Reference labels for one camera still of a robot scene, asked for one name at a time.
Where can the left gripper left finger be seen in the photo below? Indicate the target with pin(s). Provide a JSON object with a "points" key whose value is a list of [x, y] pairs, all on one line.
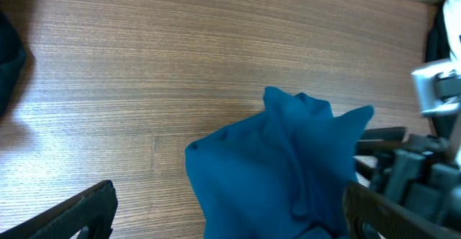
{"points": [[88, 214]]}

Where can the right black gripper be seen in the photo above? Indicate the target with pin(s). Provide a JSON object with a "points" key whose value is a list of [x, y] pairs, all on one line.
{"points": [[416, 174]]}

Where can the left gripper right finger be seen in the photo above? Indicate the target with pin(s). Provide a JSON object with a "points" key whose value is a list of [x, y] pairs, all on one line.
{"points": [[371, 215]]}

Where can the white printed t-shirt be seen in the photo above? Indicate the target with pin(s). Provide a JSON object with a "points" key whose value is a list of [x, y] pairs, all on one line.
{"points": [[451, 13]]}

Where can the black garment under jeans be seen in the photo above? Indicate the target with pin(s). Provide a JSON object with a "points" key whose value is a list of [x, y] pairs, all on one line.
{"points": [[13, 58]]}

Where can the blue polo shirt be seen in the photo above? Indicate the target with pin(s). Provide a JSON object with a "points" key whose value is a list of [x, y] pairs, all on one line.
{"points": [[280, 173]]}

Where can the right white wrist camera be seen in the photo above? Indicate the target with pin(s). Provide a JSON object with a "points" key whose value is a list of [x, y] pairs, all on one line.
{"points": [[437, 86]]}

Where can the black garment under white shirt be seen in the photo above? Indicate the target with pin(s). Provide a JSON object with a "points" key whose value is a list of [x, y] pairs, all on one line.
{"points": [[437, 48]]}

